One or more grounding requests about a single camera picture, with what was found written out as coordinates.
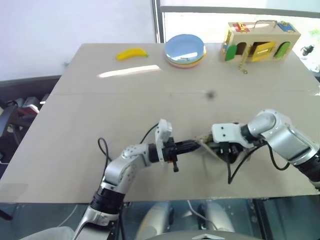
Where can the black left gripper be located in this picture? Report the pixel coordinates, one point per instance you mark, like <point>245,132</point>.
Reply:
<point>169,151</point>

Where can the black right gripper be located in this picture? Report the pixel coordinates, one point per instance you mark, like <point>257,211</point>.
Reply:
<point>228,149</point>

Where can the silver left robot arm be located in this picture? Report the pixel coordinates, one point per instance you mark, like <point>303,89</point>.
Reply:
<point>117,170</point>

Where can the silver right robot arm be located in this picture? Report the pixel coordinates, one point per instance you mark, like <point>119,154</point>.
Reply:
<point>282,138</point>

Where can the silver rounded robot leg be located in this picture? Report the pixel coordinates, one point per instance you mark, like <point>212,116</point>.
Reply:
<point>156,220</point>
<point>216,216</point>

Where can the pink plate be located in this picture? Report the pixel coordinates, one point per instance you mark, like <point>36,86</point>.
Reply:
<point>185,66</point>

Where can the dark rounded robot chest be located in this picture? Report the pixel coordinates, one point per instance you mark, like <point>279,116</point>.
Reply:
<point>200,235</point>

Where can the yellow toy banana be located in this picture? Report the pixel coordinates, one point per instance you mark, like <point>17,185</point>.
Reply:
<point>131,53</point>

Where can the wooden lock box toy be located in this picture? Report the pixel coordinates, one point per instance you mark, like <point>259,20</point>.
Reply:
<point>260,41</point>

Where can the small black device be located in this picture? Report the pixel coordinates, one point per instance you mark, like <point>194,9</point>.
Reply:
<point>307,50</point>

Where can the white rounded shape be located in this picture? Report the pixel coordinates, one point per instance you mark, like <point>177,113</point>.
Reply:
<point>50,233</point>

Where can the red and black clutter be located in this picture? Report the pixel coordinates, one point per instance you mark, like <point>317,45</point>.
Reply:
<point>30,105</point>

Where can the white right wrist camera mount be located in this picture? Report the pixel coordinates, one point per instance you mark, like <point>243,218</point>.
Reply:
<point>226,133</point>

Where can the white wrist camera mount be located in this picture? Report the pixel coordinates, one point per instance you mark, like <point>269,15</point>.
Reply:
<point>226,133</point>
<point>163,136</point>

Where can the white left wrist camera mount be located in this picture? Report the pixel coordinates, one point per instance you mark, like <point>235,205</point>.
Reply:
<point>163,136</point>

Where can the grey window frame post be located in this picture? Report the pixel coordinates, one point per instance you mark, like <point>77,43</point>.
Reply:
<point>157,21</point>

